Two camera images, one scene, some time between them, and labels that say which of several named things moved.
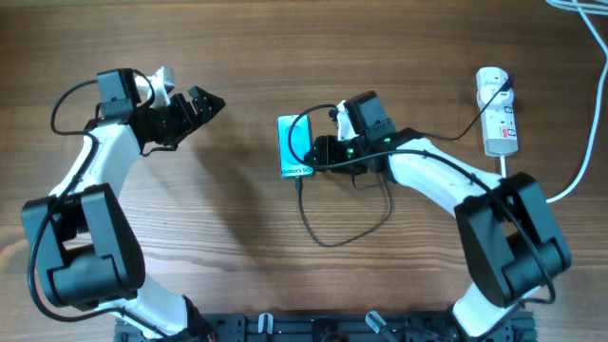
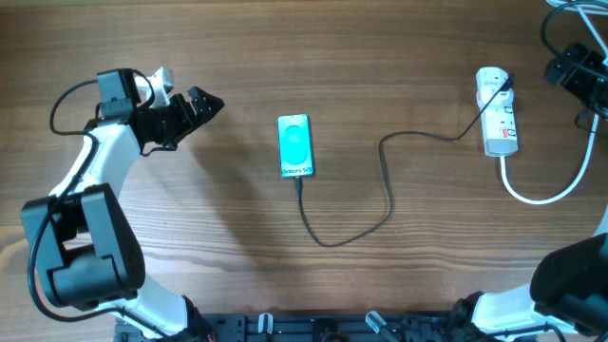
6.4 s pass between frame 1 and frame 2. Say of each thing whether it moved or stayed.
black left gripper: stayed
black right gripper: moved
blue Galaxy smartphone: stayed
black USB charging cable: stayed
